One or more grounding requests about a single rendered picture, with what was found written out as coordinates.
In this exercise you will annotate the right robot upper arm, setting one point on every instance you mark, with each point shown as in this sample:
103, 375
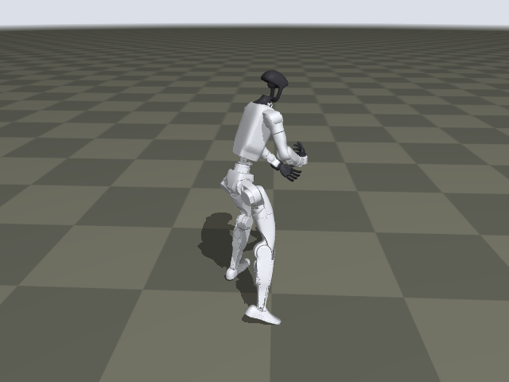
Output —
274, 121

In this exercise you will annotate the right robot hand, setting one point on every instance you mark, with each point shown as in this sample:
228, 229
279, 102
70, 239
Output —
302, 151

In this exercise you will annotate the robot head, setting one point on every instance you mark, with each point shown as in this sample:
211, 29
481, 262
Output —
274, 80

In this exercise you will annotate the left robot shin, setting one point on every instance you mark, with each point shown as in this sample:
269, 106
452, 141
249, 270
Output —
240, 238

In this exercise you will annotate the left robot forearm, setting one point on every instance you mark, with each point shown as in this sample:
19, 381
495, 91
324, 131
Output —
270, 158

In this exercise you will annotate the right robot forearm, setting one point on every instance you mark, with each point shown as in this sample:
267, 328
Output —
296, 160

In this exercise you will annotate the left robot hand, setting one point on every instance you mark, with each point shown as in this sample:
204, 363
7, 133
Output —
286, 170

